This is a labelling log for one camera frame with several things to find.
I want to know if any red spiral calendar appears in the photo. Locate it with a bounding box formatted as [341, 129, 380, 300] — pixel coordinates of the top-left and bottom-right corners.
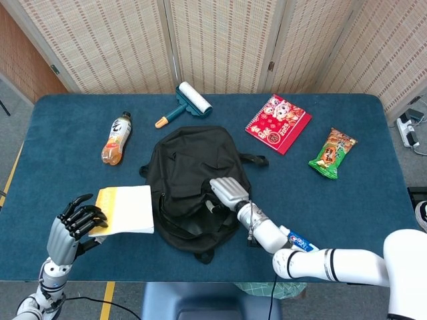
[245, 93, 313, 156]

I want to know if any orange tea bottle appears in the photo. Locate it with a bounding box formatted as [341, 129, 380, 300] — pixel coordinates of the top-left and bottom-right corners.
[101, 111, 132, 167]

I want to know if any black and white shoe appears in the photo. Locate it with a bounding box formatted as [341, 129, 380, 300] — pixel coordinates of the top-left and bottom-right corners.
[414, 201, 427, 233]

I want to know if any white power strip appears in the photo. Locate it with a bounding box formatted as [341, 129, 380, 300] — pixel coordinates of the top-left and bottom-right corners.
[396, 112, 420, 148]

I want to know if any brown woven screen panel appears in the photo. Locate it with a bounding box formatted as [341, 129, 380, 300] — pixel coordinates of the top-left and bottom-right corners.
[0, 3, 69, 104]

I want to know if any teal lint roller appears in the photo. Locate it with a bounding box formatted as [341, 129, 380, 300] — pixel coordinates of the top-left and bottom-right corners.
[154, 81, 214, 129]

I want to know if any yellow floor tape strip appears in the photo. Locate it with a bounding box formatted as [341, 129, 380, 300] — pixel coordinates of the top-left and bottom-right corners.
[99, 281, 116, 320]
[0, 142, 25, 208]

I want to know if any green snack bag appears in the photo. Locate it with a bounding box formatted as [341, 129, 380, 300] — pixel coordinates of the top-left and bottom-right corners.
[308, 127, 358, 181]

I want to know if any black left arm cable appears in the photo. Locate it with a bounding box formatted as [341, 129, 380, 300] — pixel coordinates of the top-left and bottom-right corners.
[63, 295, 141, 320]

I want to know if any beige woven screen panel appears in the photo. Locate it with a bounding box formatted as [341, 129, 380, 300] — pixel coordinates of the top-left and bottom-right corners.
[316, 0, 427, 121]
[265, 0, 366, 95]
[6, 0, 176, 95]
[163, 0, 288, 95]

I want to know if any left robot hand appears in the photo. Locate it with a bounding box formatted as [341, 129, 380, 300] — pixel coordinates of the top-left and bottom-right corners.
[46, 193, 109, 267]

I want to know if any black box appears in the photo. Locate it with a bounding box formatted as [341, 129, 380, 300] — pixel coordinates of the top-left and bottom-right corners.
[407, 186, 427, 203]

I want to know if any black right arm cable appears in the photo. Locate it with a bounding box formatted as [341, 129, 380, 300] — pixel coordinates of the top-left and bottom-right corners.
[268, 279, 278, 320]

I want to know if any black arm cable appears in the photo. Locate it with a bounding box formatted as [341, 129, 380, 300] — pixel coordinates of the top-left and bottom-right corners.
[63, 295, 141, 320]
[268, 279, 278, 320]

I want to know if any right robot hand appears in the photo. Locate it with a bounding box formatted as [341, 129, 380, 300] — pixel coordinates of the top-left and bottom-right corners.
[204, 177, 251, 214]

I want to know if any black backpack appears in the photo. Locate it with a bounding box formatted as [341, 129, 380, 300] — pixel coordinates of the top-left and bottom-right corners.
[138, 125, 270, 265]

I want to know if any white blue toothpaste tube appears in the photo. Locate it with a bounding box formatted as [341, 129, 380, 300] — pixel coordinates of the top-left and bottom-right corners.
[279, 225, 320, 253]

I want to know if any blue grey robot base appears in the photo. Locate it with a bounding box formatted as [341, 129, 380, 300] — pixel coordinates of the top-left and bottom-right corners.
[140, 282, 283, 320]

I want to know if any blue felt table cover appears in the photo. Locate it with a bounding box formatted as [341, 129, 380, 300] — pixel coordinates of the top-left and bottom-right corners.
[0, 93, 427, 285]

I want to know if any white and yellow book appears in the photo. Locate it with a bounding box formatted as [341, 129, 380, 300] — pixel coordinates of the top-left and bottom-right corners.
[88, 185, 155, 238]

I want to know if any green checked cloth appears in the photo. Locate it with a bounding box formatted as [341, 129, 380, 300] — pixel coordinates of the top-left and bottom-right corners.
[233, 282, 308, 301]

